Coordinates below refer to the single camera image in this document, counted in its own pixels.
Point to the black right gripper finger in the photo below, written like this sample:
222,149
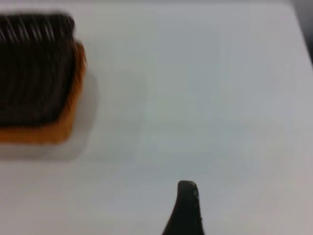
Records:
187,215

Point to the light brown wicker basket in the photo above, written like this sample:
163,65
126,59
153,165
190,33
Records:
36,135

